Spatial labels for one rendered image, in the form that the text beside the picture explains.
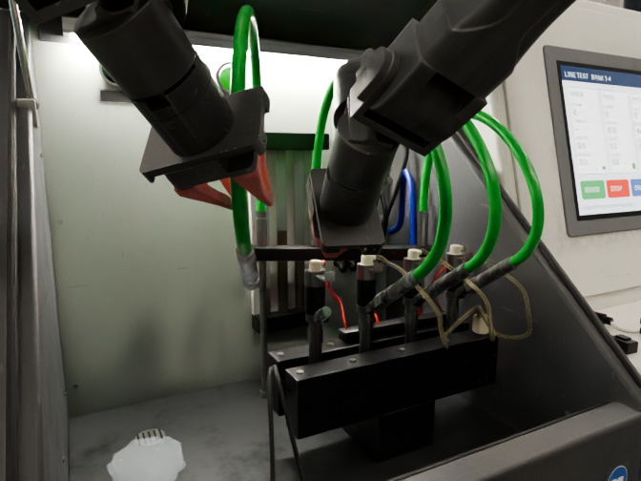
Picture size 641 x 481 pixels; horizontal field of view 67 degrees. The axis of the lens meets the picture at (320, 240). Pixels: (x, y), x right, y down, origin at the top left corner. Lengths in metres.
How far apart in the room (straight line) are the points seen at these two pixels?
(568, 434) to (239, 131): 0.47
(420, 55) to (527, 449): 0.41
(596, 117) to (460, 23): 0.73
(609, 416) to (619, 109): 0.64
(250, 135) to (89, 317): 0.57
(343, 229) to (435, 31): 0.21
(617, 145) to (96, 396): 1.04
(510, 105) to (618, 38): 0.36
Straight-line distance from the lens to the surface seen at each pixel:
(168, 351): 0.91
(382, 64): 0.38
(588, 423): 0.67
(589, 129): 1.04
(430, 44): 0.37
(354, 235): 0.49
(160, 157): 0.40
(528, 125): 0.92
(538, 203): 0.66
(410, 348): 0.72
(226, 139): 0.37
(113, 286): 0.86
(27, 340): 0.48
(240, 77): 0.45
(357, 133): 0.42
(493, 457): 0.57
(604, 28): 1.17
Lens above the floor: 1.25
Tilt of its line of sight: 10 degrees down
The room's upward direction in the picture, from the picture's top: straight up
